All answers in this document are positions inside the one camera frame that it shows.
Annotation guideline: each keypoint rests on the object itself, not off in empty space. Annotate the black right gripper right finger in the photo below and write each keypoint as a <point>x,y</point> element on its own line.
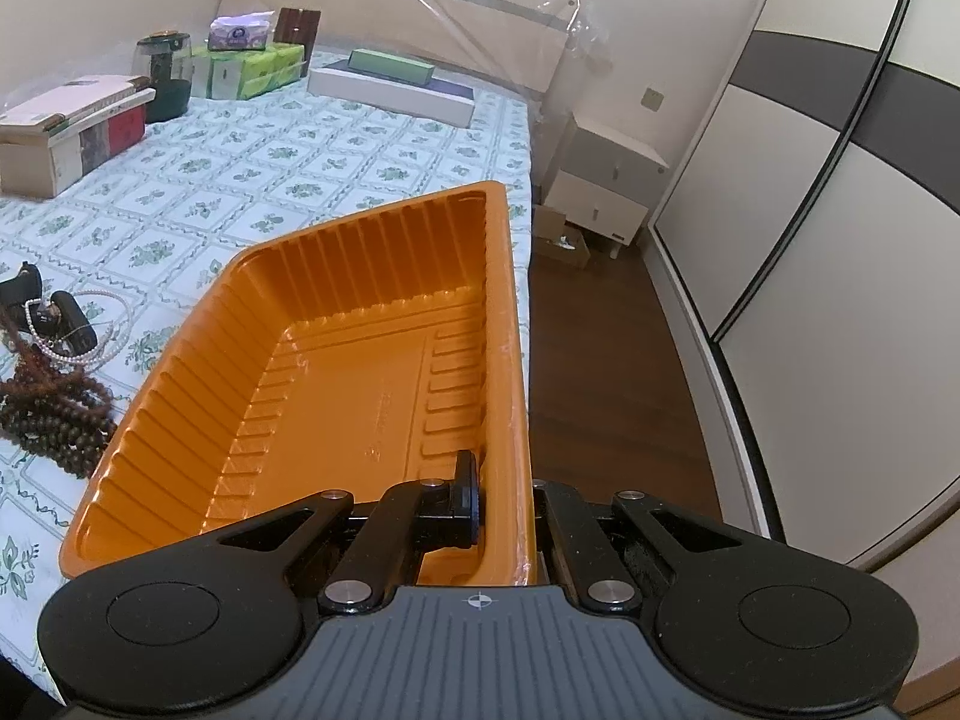
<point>549,499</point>

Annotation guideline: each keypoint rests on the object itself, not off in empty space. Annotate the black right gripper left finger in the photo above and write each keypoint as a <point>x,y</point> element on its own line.
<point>449,512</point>

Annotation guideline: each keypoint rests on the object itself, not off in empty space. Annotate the orange plastic tray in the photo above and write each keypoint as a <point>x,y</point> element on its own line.
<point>356,354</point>

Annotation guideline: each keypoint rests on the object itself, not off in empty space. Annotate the black cylinder tube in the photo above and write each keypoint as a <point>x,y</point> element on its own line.
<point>73,329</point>

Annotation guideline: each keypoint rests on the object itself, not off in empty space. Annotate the black strap watch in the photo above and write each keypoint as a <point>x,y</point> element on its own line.
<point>15,293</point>

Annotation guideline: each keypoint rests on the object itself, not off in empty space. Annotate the small cardboard box on floor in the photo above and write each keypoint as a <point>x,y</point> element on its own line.
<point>555,239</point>

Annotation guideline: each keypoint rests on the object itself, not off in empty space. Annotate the white bedside nightstand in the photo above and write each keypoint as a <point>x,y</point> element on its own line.
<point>605,182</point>

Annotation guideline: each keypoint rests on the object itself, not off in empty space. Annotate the white grey sliding wardrobe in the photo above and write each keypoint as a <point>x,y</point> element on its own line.
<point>812,234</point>

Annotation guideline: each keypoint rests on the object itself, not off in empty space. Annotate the floral green white bedsheet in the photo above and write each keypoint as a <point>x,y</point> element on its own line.
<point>142,238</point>

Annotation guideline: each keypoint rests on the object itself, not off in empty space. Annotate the long white flat box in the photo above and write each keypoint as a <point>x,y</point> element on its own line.
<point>445,102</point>

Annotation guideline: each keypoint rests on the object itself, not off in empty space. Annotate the green long box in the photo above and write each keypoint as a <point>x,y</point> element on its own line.
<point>396,68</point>

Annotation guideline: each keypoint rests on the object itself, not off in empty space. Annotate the green tissue pack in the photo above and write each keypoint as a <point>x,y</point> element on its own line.
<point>240,75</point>

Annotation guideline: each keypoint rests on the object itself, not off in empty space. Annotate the clear plastic wrap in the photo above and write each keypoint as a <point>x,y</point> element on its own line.
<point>549,50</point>

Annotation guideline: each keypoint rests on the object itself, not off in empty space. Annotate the dark brown box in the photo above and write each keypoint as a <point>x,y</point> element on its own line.
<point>298,26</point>

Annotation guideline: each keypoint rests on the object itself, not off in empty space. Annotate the purple tissue pack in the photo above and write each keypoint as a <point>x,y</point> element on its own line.
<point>248,31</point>

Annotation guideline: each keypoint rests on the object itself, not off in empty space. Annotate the dark green lantern jar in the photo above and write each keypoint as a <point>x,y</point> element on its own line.
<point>166,58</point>

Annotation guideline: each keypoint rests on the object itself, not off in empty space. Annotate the cardboard box with books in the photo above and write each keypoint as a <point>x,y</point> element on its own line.
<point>53,140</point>

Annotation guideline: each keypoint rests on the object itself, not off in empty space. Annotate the wall socket plate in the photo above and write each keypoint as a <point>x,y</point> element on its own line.
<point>652,99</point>

